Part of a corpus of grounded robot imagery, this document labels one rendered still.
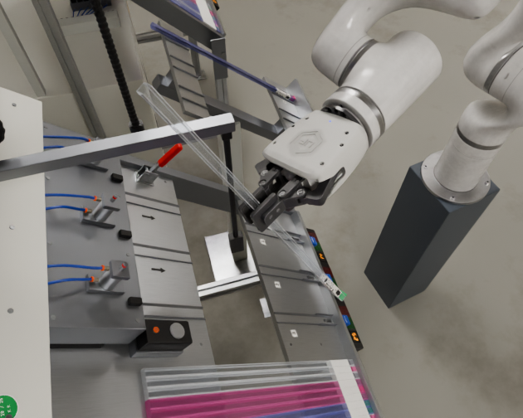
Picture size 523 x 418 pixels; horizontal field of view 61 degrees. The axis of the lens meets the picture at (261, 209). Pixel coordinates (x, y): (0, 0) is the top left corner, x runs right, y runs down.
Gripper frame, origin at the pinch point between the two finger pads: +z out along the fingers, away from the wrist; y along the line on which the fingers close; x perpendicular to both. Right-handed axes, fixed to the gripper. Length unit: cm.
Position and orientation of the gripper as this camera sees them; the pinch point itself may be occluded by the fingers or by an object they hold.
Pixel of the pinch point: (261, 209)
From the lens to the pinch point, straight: 53.8
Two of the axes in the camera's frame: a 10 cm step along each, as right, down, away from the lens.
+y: 6.4, 3.9, -6.7
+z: -6.9, 6.8, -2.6
